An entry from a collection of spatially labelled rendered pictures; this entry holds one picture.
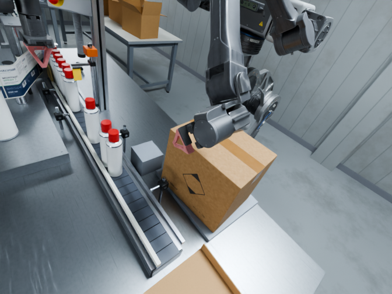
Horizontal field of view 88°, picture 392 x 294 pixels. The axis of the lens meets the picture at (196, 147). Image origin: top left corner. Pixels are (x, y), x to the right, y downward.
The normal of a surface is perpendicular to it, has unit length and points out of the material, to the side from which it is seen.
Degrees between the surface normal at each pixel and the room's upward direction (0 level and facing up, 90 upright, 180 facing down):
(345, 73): 90
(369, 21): 90
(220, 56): 74
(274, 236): 0
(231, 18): 50
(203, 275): 0
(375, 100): 90
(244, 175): 0
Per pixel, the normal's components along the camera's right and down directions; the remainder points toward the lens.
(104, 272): 0.23, -0.73
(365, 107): -0.69, 0.35
